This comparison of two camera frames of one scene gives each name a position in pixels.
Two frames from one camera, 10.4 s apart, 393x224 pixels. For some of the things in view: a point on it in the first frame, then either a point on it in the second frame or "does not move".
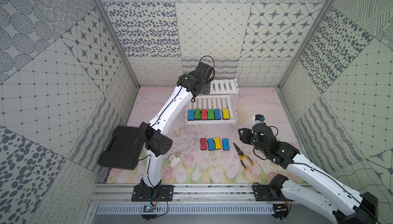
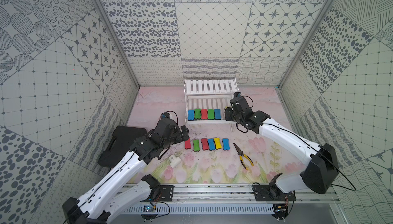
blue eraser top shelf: x=211 y=144 does not move
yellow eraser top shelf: x=217 y=141 does not move
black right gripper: x=244 y=137 → x=227 y=114
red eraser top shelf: x=203 y=143 does not move
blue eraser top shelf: x=225 y=143 does not move
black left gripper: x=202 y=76 → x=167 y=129
